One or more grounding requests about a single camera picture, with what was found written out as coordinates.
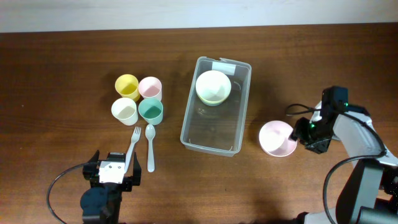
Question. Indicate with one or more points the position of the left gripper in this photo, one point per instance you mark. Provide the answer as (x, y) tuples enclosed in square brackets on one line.
[(89, 170)]

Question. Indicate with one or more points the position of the pink plastic cup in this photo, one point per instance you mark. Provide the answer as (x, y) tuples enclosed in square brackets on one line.
[(150, 87)]

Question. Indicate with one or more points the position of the yellow plastic bowl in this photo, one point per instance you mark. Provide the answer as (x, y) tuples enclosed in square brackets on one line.
[(213, 98)]

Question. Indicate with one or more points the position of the yellow plastic cup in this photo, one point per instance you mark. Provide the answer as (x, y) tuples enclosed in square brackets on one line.
[(127, 86)]

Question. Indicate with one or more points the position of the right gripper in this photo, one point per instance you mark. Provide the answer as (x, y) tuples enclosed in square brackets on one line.
[(298, 132)]

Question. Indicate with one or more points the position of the white plastic bowl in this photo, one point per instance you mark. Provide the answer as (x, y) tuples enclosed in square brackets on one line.
[(213, 83)]

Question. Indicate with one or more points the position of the pink plastic bowl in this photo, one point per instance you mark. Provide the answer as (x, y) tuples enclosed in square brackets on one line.
[(274, 139)]

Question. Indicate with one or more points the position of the white plastic spoon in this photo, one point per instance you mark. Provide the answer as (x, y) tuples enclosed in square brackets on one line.
[(150, 135)]

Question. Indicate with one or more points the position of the white plastic fork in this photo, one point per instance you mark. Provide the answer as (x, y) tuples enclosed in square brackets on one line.
[(134, 139)]

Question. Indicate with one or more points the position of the clear plastic container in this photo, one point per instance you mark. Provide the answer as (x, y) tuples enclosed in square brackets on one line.
[(217, 129)]

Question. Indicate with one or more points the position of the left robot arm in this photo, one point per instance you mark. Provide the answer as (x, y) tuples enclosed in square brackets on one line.
[(102, 204)]

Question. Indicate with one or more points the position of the cream plastic cup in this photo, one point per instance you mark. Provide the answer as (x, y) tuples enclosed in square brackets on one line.
[(125, 110)]

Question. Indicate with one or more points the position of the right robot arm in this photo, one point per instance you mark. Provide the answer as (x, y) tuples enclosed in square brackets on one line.
[(370, 194)]

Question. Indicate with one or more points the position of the green plastic cup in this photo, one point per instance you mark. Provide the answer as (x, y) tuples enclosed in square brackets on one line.
[(151, 110)]

